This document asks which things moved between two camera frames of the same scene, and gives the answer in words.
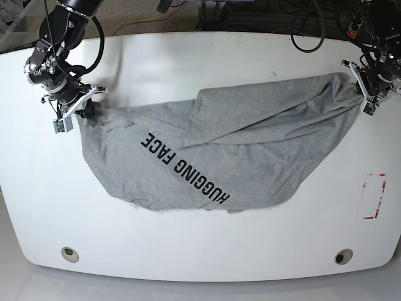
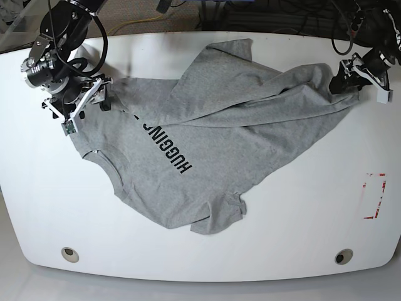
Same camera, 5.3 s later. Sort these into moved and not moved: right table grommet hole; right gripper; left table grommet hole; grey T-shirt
Moved: grey T-shirt; right gripper
Not moved: right table grommet hole; left table grommet hole
